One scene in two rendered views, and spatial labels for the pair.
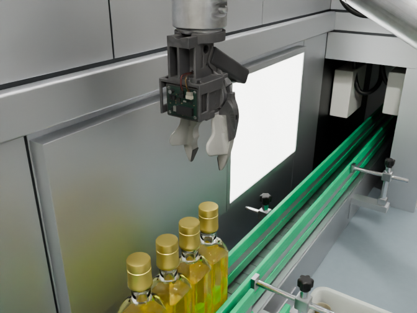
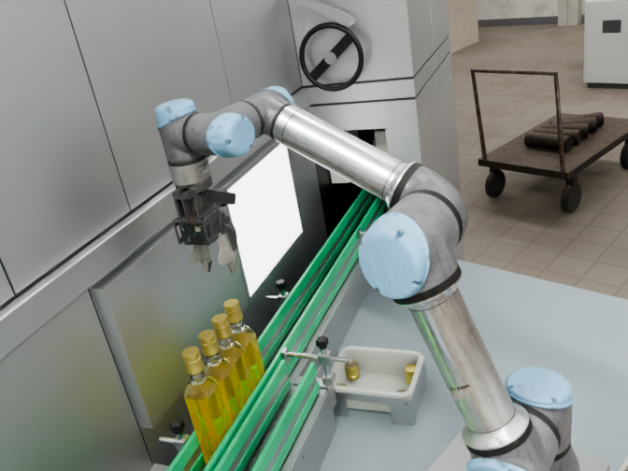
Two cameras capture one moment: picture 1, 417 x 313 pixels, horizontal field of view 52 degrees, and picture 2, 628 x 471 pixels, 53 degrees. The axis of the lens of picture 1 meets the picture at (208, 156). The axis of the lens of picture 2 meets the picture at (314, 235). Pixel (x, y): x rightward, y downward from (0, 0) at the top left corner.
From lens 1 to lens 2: 0.63 m
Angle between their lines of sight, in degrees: 9
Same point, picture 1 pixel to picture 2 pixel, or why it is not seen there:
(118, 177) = (155, 299)
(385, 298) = (406, 343)
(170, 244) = (209, 335)
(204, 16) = (194, 175)
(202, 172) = (219, 277)
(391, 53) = (367, 117)
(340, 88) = not seen: hidden behind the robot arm
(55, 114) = (105, 265)
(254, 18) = not seen: hidden behind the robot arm
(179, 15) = (177, 177)
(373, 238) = not seen: hidden behind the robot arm
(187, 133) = (201, 251)
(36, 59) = (83, 232)
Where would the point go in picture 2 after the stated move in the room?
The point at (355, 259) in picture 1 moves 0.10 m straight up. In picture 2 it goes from (379, 318) to (376, 290)
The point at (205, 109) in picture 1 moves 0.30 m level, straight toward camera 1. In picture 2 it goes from (210, 235) to (230, 310)
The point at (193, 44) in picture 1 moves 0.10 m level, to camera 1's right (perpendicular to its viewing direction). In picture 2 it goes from (192, 194) to (244, 182)
